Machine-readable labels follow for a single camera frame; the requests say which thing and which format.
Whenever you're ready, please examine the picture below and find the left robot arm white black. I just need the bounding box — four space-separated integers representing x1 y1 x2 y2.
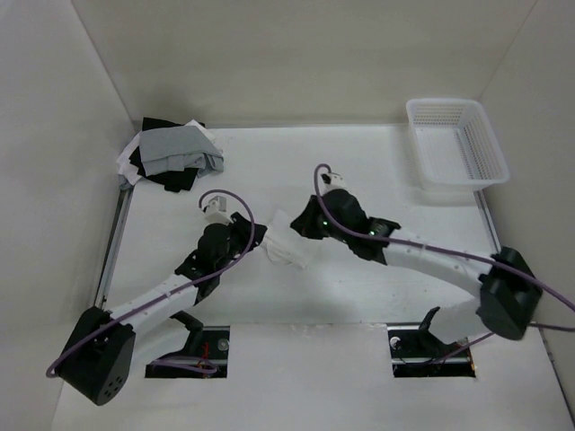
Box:
47 212 268 406

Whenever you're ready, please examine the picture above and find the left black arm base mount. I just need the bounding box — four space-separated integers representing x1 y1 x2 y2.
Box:
145 312 231 380

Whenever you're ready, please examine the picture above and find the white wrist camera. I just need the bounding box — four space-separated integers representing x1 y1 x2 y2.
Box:
200 195 232 225
321 172 347 194

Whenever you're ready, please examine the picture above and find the white plastic mesh basket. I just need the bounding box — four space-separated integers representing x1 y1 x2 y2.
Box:
405 98 510 193

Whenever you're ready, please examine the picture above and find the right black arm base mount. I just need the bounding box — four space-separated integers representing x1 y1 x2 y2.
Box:
387 307 476 378

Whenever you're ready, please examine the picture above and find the black folded tank top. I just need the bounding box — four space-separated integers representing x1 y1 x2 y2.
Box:
128 117 198 193

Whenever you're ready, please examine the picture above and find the white tank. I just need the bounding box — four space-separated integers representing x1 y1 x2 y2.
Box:
116 118 224 192
261 209 320 269

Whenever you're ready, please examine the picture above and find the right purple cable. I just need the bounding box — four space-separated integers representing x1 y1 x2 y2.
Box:
313 163 575 365

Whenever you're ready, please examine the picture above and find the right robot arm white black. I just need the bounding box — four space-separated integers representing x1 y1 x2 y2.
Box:
290 189 543 356

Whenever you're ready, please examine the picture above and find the white folded tank top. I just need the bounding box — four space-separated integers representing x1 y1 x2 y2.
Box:
116 118 224 192

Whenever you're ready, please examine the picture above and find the grey folded tank top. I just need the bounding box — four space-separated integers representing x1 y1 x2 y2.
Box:
138 125 225 176

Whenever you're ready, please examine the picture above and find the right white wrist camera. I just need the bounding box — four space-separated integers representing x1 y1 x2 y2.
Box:
321 172 347 194

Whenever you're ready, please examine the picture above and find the purple cable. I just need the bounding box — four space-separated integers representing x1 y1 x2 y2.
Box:
313 163 575 365
45 188 257 381

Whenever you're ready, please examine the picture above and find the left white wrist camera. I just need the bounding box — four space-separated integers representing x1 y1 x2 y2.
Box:
200 195 232 225

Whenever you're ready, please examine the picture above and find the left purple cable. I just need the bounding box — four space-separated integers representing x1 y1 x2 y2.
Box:
45 188 257 381

